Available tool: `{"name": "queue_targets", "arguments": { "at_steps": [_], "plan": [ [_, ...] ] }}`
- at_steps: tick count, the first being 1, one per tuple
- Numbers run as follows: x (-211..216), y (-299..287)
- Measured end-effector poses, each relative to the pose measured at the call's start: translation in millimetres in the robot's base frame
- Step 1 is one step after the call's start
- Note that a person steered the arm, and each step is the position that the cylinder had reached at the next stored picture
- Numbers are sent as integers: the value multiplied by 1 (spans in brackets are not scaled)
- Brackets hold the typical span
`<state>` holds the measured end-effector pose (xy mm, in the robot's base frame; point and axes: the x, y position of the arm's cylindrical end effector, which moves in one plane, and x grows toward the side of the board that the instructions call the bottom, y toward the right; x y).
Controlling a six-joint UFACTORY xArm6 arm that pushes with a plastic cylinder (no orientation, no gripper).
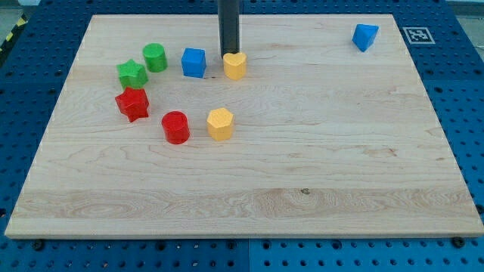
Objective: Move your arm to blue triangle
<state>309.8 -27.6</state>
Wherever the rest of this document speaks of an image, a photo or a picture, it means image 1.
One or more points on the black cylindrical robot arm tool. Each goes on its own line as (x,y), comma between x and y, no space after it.
(229,32)

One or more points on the blue triangle block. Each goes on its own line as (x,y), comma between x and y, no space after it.
(364,36)

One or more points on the yellow hexagon block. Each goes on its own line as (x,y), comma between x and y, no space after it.
(220,124)

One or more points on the red cylinder block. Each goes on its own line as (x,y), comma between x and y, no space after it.
(175,127)

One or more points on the yellow heart block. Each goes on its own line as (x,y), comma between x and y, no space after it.
(235,65)

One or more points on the wooden board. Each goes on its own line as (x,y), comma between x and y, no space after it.
(328,141)

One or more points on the blue cube block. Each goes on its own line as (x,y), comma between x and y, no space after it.
(193,62)

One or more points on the red star block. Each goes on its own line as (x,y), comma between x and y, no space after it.
(133,103)

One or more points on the green cylinder block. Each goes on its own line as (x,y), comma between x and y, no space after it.
(155,57)

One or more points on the green star block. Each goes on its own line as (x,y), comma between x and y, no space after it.
(132,74)

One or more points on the white fiducial marker tag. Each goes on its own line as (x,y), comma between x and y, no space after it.
(417,35)

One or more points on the black bolt left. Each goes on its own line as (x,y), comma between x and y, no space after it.
(38,245)

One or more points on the black bolt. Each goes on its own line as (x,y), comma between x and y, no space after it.
(458,242)
(38,245)

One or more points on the black bolt right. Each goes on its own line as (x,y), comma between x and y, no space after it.
(458,242)

